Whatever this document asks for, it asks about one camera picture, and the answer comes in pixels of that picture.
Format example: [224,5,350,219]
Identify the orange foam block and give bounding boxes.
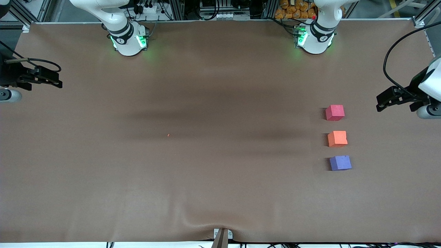
[327,131,348,148]

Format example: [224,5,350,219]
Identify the red foam block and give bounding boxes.
[325,105,345,121]

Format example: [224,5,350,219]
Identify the purple foam block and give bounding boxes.
[329,155,352,172]

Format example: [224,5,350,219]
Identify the white strip with black plugs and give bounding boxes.
[133,0,166,15]

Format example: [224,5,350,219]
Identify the pile of orange items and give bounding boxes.
[274,0,318,20]

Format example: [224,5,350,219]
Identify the brown table mat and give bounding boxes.
[0,19,441,244]

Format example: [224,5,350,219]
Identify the white power strip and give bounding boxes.
[202,12,250,21]

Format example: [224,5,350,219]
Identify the brown wooden strip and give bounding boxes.
[211,229,229,248]

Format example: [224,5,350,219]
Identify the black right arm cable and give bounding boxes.
[0,41,62,73]

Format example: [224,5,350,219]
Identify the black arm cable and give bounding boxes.
[382,21,441,101]
[0,41,62,73]

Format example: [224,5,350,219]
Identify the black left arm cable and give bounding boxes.
[382,21,441,101]

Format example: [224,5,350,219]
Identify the aluminium frame profile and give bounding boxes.
[7,0,53,33]
[411,0,441,57]

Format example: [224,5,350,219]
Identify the aluminium frame post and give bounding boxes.
[170,0,186,21]
[262,0,278,20]

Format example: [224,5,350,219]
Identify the small metal bracket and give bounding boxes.
[214,228,233,240]

